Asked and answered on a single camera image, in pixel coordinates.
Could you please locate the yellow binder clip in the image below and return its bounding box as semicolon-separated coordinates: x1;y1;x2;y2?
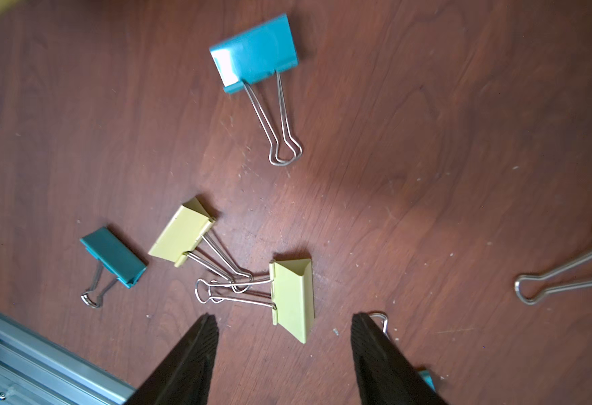
148;197;254;284
195;258;315;344

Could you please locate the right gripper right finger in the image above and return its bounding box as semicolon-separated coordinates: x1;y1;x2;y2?
351;312;445;404

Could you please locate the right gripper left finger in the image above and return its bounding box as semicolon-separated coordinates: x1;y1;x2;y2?
125;313;219;405

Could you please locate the teal binder clip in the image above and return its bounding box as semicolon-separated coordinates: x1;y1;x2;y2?
80;227;147;309
368;312;437;392
209;13;304;167
512;214;592;306

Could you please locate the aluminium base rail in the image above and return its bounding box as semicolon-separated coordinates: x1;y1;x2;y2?
0;313;136;404

